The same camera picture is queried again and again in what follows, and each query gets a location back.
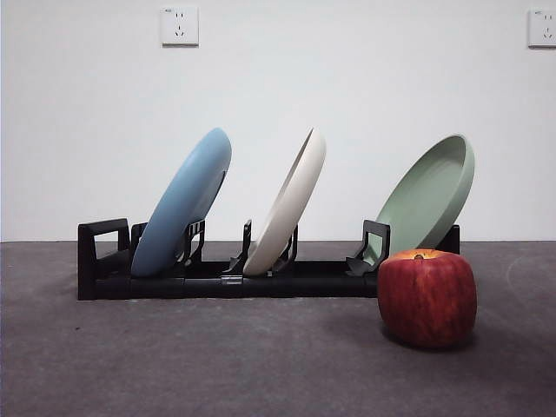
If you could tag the blue plate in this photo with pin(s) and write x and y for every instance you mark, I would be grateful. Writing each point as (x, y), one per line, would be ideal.
(182, 204)

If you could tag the red apple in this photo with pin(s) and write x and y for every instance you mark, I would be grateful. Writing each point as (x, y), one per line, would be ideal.
(428, 299)

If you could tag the white plate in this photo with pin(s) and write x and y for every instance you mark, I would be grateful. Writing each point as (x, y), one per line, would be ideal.
(286, 204)

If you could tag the black plate rack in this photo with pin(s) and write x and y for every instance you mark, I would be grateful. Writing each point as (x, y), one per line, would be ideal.
(304, 284)

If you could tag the green plate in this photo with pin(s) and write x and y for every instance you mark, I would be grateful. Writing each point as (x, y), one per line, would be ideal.
(425, 195)

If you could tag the white wall socket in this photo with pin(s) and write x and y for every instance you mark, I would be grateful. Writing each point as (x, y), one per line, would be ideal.
(180, 26)
(543, 28)

